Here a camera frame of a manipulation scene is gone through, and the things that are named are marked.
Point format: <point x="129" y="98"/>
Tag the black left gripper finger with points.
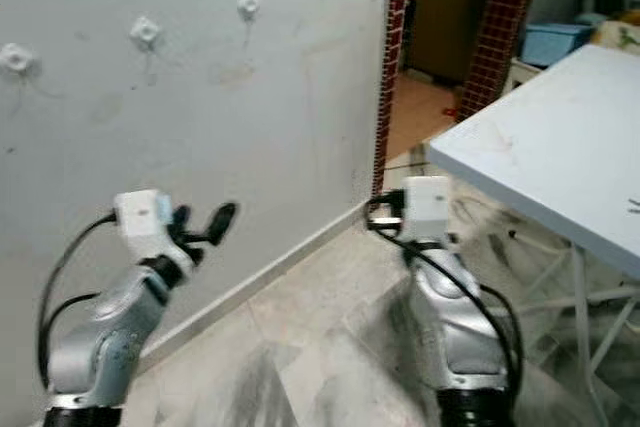
<point x="221" y="220"/>

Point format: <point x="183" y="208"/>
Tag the pale blue folding table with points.
<point x="540" y="137"/>

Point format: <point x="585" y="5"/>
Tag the white stand under bin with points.
<point x="522" y="72"/>

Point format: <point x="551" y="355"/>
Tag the brown wooden door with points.
<point x="445" y="7"/>

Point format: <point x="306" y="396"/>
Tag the red tiled pillar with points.
<point x="500" y="27"/>

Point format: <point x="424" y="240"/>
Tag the blue plastic bin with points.
<point x="555" y="43"/>

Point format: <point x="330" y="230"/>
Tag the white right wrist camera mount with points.
<point x="427" y="205"/>

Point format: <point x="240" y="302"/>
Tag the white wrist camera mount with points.
<point x="140" y="215"/>
<point x="427" y="205"/>

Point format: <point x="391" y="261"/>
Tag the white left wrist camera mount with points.
<point x="140" y="215"/>

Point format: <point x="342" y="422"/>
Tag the white wall hook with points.
<point x="248" y="4"/>
<point x="145" y="32"/>
<point x="15" y="57"/>

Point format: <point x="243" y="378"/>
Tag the white metal table frame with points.
<point x="582" y="327"/>

